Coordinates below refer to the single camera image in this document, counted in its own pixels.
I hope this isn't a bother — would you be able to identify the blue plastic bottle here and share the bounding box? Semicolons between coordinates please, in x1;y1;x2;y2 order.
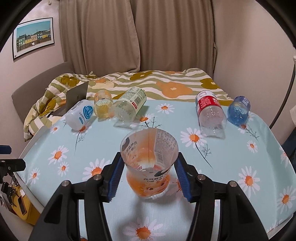
227;95;251;127

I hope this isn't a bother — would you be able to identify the grey bed headboard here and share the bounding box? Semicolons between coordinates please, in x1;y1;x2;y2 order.
11;61;74;124

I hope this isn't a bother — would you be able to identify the clear bottle white label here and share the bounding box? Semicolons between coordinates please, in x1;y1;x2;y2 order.
112;87;147;123

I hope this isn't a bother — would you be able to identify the floral striped blanket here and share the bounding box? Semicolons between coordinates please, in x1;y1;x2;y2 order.
23;68;234;142

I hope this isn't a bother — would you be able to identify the beige curtain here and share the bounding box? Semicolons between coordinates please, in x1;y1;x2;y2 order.
58;0;218;76

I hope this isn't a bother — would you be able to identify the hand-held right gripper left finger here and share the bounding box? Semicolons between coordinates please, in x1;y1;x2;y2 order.
28;155;123;241

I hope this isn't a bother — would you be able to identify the grey laptop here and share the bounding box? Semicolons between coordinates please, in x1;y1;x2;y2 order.
47;81;89;118

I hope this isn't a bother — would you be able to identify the framed wall poster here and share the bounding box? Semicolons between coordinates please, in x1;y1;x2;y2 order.
12;17;55;61

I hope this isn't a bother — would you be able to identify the daisy print tablecloth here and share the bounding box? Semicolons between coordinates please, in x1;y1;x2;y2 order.
20;100;292;241

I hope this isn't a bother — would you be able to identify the clear red label bottle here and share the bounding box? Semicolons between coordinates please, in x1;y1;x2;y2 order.
195;90;227;138

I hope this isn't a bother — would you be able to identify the small orange plastic bottle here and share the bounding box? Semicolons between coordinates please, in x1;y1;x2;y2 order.
94;90;113;120

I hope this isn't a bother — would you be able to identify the clear orange printed plastic cup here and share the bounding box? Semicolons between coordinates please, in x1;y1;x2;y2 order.
120;129;179;198

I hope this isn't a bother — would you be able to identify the white blue label bottle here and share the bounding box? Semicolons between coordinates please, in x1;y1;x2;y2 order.
65;100;94;131

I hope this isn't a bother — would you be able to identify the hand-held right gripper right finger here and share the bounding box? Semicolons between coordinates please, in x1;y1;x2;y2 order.
174;153;270;241

